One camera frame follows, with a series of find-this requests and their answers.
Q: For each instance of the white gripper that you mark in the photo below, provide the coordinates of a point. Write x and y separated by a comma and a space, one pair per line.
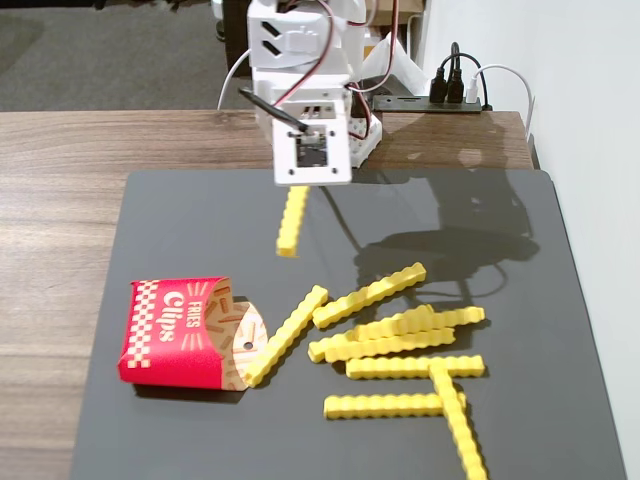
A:
266, 111

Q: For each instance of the yellow crinkle fry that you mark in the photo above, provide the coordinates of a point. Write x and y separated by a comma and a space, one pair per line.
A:
292, 220
380, 406
395, 322
370, 296
460, 425
285, 337
390, 367
460, 316
380, 346

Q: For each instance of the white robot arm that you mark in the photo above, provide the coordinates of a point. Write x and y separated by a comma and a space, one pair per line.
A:
300, 25

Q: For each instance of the white plastic bag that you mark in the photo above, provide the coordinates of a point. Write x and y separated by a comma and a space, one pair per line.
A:
395, 70

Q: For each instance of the black power strip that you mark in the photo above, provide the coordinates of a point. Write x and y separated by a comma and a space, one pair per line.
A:
415, 104

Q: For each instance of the brown cardboard box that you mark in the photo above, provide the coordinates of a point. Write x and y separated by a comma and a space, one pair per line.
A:
400, 10

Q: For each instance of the black furniture panel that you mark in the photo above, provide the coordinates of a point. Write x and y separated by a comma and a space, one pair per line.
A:
235, 35

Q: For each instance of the red fries carton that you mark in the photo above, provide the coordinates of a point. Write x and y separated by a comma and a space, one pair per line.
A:
170, 330

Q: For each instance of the dark grey mat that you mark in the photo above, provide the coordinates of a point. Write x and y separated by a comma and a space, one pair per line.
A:
200, 440

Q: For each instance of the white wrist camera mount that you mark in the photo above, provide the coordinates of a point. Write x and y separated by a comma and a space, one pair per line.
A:
287, 150

